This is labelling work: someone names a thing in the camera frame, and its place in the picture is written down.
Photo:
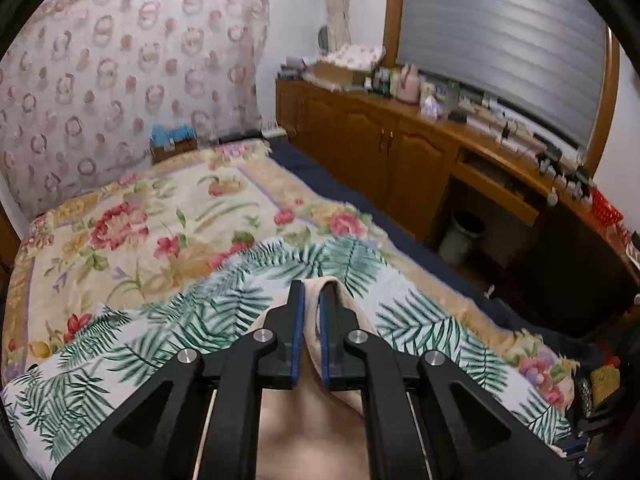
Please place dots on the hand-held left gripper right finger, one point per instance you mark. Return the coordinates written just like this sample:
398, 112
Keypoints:
324, 340

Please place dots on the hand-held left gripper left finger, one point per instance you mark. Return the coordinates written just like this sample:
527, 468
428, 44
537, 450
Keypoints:
298, 335

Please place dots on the peach printed t-shirt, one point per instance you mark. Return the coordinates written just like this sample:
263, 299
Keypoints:
310, 435

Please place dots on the yellow patterned cloth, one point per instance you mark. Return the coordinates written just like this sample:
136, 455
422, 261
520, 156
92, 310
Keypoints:
604, 377

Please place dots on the leaf print blanket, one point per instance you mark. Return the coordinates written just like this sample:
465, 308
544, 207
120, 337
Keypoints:
150, 320

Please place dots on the grey trash bin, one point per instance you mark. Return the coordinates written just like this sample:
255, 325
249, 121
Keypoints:
460, 242

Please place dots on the floral blanket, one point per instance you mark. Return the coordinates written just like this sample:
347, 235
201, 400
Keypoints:
150, 210

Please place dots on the red box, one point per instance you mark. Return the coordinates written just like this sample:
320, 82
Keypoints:
607, 207

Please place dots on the wooden cabinet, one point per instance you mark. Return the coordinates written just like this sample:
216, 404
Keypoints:
375, 130

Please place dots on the blue packet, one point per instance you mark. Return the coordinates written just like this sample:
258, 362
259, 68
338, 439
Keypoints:
170, 132

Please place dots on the small purple white item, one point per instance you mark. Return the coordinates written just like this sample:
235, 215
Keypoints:
431, 107

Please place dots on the cardboard box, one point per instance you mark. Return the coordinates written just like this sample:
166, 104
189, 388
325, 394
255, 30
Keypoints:
340, 74

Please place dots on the pink jug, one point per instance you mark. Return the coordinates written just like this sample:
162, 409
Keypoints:
409, 85

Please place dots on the floral cloth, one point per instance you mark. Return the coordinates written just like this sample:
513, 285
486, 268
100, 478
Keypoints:
355, 55

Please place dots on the wooden door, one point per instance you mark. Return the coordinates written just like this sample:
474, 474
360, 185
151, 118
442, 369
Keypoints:
7, 240

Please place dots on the beige lace curtain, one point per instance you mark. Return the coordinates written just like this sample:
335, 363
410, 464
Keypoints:
337, 5

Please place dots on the circle pattern curtain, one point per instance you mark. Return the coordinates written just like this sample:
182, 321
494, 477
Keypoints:
100, 60

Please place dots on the wooden window frame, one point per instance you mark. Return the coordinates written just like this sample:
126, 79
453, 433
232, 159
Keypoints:
392, 10

